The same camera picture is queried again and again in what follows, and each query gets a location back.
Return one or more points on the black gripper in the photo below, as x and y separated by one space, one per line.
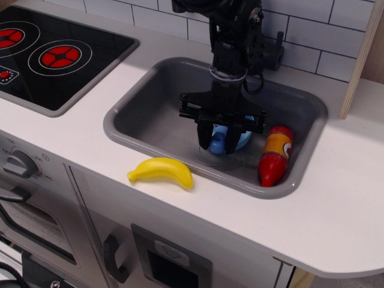
226 104

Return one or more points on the blue handled toy spoon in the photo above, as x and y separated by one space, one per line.
217 144

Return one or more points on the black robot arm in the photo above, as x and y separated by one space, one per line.
238 45

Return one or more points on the light blue plastic bowl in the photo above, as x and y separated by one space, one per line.
244 136

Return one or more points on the grey plastic sink basin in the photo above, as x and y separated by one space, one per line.
147 120

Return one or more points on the red toy ketchup bottle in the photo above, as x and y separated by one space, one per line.
275 156

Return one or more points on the yellow toy banana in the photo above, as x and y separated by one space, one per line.
163 168

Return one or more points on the dark grey toy faucet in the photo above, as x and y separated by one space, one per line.
273 53

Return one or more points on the grey dispenser panel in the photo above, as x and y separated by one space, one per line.
168 264

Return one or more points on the black toy stovetop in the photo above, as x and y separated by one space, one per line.
49 63

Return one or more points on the grey oven door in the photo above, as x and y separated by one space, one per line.
39 221

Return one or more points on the grey oven knob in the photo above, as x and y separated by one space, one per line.
20 164

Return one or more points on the dark grey cabinet handle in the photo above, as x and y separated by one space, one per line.
110 248

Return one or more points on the light wooden side post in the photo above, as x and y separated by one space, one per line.
369 64

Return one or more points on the black base plate with screw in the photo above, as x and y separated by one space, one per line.
36 275

